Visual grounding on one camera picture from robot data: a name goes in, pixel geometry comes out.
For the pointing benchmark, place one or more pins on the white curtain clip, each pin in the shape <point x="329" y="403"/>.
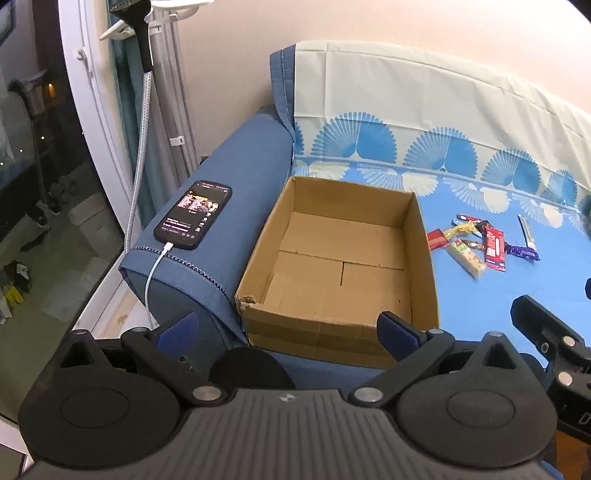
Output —
<point x="176" y="141"/>

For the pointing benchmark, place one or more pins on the white window frame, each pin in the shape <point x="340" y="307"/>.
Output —
<point x="99" y="115"/>

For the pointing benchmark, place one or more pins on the yellow and black shoes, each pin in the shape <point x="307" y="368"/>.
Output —
<point x="16" y="284"/>

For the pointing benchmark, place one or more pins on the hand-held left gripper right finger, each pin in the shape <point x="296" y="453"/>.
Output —
<point x="397" y="334"/>

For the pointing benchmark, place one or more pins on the black garment steamer head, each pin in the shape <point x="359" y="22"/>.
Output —
<point x="136" y="23"/>

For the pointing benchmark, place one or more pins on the blue fan-print sofa cover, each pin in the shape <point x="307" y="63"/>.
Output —
<point x="461" y="92"/>

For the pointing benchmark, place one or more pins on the black smartphone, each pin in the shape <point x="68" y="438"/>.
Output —
<point x="194" y="214"/>

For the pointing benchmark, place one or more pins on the silver snack stick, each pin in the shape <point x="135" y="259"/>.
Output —
<point x="526" y="230"/>

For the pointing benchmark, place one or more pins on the black upright stand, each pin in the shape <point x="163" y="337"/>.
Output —
<point x="30" y="106"/>

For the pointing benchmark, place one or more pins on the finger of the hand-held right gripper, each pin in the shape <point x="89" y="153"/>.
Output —
<point x="588" y="287"/>
<point x="545" y="323"/>

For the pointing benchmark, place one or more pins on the black snack packet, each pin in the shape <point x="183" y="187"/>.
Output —
<point x="476" y="244"/>

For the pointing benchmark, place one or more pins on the grey and teal curtain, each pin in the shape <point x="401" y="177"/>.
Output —
<point x="171" y="101"/>

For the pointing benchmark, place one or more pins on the long red snack packet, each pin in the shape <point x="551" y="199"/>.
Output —
<point x="495" y="249"/>

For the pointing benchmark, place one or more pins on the cardboard box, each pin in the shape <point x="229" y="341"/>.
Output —
<point x="337" y="258"/>

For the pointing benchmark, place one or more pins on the purple snack packet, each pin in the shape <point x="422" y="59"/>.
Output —
<point x="521" y="251"/>

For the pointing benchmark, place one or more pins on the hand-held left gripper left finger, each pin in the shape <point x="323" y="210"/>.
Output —
<point x="178" y="332"/>

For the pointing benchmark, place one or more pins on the green and white snack packet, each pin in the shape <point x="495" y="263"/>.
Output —
<point x="467" y="258"/>

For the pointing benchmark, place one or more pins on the small red snack stick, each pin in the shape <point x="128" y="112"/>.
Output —
<point x="467" y="218"/>

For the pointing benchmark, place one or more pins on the yellow snack packet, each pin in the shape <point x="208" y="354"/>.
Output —
<point x="461" y="229"/>

